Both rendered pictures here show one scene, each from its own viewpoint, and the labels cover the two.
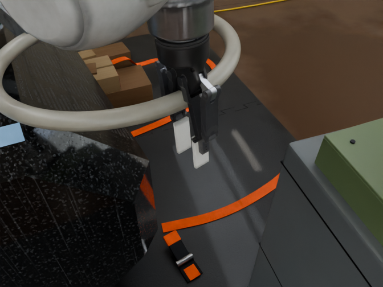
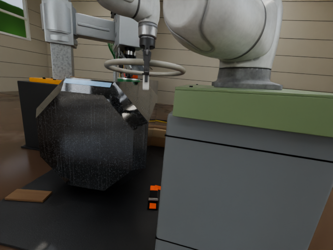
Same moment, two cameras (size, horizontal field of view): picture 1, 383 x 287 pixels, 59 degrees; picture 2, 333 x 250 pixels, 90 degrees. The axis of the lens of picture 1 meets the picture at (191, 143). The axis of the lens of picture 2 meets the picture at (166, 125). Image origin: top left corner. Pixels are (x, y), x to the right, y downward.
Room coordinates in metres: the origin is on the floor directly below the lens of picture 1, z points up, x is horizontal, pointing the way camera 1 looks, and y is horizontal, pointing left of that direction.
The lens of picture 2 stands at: (-0.25, -0.53, 0.88)
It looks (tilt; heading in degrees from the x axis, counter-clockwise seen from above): 15 degrees down; 30
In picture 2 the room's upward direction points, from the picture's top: 5 degrees clockwise
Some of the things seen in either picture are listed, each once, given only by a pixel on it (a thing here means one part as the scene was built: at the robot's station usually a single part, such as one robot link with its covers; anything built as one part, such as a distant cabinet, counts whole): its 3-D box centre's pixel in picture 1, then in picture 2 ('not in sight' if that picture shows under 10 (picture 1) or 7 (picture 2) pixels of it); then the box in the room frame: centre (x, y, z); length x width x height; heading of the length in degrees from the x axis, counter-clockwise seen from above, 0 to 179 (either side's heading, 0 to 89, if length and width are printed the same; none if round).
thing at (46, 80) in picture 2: not in sight; (64, 81); (0.85, 1.54, 0.76); 0.49 x 0.49 x 0.05; 23
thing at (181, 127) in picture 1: (182, 135); not in sight; (0.44, 0.02, 0.86); 0.03 x 0.01 x 0.07; 128
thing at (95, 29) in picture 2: not in sight; (81, 26); (1.02, 1.43, 1.38); 0.74 x 0.34 x 0.25; 147
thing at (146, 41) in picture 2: (184, 62); (146, 49); (0.43, 0.01, 1.01); 0.08 x 0.07 x 0.09; 38
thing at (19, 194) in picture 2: not in sight; (29, 195); (0.14, 0.74, 0.02); 0.25 x 0.10 x 0.01; 122
